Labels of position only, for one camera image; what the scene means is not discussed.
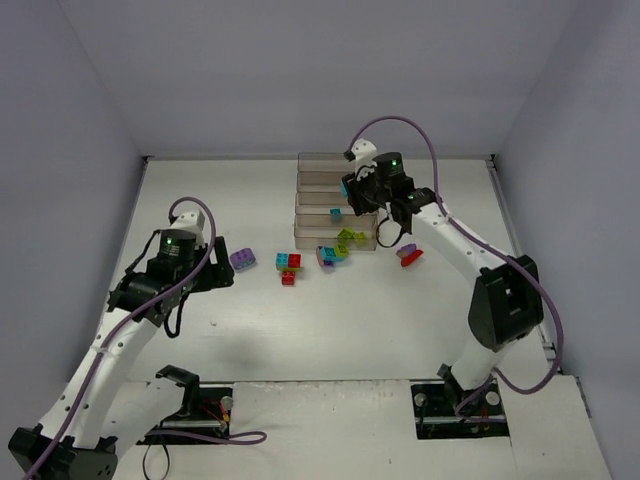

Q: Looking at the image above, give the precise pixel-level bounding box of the green lego brick center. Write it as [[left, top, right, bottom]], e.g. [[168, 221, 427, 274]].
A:
[[333, 244, 349, 262]]

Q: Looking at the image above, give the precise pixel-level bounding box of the purple butterfly lego piece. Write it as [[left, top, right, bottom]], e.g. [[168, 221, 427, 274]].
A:
[[315, 246, 334, 268]]

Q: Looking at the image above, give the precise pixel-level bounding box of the red lego brick upper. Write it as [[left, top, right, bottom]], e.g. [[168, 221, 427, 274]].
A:
[[287, 253, 302, 272]]

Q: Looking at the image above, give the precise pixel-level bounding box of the black loop cable left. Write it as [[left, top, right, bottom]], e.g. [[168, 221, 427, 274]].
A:
[[142, 442, 174, 479]]

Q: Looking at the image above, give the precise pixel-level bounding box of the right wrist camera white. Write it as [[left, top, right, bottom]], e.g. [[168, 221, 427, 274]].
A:
[[343, 138, 378, 179]]

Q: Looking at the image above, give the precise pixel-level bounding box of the green wide lego brick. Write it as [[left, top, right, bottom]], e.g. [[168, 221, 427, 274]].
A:
[[350, 232, 368, 248]]

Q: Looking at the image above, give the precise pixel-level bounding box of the blue green lego brick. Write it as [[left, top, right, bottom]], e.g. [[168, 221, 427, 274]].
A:
[[275, 252, 290, 271]]

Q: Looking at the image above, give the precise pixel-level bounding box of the red curved lego piece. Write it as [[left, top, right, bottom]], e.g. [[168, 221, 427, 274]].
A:
[[401, 249, 423, 268]]

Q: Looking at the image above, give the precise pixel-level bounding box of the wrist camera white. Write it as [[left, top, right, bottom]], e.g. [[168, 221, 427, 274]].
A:
[[343, 138, 378, 179], [170, 210, 205, 248]]

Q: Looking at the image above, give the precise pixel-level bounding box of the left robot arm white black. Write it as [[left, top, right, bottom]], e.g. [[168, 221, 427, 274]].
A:
[[8, 226, 234, 479]]

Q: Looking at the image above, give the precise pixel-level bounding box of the purple rounded lego brick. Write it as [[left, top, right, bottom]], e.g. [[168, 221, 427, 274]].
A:
[[229, 247, 257, 272]]

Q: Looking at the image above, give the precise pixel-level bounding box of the blue lego brick center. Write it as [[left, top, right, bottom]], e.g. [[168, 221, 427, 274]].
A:
[[319, 246, 337, 264]]

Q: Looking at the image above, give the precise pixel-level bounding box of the clear bin farthest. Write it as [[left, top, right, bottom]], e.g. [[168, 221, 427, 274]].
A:
[[297, 152, 374, 173]]

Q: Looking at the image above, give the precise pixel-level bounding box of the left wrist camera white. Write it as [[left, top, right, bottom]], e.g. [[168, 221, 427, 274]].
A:
[[170, 210, 205, 248]]

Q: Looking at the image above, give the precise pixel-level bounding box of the red lego brick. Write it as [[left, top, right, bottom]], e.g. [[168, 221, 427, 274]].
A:
[[281, 270, 296, 286], [287, 253, 302, 272]]

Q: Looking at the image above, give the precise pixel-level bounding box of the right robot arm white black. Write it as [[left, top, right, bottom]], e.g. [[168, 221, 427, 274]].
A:
[[342, 152, 543, 392]]

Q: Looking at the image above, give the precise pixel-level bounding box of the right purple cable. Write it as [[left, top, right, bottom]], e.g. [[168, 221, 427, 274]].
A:
[[347, 116, 565, 426]]

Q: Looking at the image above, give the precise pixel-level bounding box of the clear bin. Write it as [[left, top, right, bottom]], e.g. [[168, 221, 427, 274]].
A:
[[293, 214, 378, 251], [295, 192, 352, 215], [297, 171, 345, 193], [297, 152, 374, 173]]

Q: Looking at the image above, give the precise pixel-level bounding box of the clear bin nearest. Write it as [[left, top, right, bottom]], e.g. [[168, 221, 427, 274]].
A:
[[293, 214, 378, 251]]

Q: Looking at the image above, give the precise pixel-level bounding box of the red lego brick lower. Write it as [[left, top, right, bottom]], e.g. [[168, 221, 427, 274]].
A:
[[281, 270, 296, 286]]

